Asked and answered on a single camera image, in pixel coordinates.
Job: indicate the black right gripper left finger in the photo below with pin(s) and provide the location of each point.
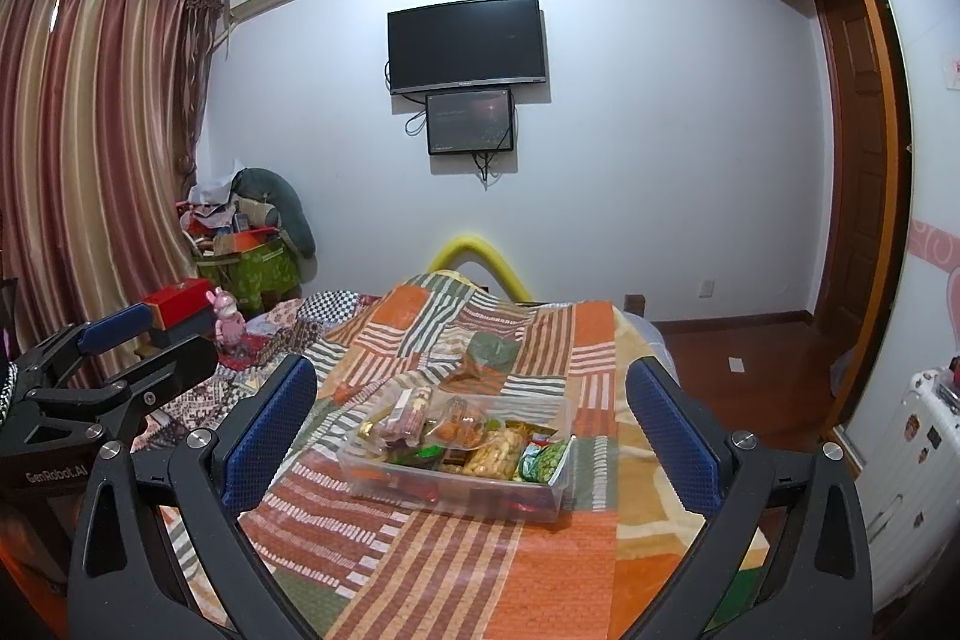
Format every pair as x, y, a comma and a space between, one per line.
125, 580

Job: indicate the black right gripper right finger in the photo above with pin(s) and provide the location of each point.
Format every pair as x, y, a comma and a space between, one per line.
815, 583

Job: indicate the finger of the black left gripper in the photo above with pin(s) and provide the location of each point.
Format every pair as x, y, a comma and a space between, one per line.
150, 377
116, 326

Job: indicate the yellow fried snack bag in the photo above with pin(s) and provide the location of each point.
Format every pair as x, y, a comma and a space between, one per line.
498, 458

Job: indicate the red gift box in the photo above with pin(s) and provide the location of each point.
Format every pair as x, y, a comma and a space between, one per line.
178, 302

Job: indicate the pink plush toy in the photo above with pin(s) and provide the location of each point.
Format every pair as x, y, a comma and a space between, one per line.
229, 322

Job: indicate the white suitcase with stickers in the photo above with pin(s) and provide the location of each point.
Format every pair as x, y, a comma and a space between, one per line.
909, 486

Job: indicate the green storage box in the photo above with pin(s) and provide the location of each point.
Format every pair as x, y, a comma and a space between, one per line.
258, 278

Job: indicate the grey plush pillow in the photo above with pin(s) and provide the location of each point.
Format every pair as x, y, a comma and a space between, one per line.
270, 201

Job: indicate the striped red curtain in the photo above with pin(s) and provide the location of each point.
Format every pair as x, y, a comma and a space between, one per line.
102, 104

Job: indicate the clear plastic storage bin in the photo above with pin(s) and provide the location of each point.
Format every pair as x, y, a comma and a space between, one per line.
387, 457

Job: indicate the patchwork quilt bedspread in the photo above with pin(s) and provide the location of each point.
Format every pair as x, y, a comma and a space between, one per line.
357, 567

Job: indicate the orange snack bag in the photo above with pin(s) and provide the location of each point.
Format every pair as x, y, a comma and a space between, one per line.
460, 425

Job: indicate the brown wooden door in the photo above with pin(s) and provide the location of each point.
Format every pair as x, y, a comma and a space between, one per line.
871, 168

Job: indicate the yellow bed rail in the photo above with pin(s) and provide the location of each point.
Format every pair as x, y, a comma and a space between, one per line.
483, 253

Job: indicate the small wall monitor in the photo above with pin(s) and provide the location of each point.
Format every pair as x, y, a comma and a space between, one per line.
465, 122

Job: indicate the black wall television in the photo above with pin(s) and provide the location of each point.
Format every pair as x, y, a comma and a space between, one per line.
464, 44

